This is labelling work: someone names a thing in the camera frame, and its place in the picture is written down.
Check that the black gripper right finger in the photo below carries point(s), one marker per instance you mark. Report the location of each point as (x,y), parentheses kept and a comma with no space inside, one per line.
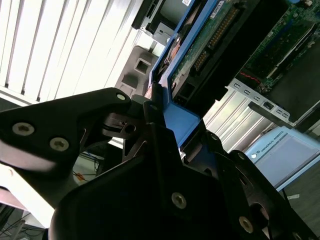
(250,180)

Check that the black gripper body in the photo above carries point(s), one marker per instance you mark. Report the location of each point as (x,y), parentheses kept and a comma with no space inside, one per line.
(140,200)

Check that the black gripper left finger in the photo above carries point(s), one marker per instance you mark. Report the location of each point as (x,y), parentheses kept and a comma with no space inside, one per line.
(50,120)

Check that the hard disk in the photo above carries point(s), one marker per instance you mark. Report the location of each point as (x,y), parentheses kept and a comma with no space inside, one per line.
(185,122)

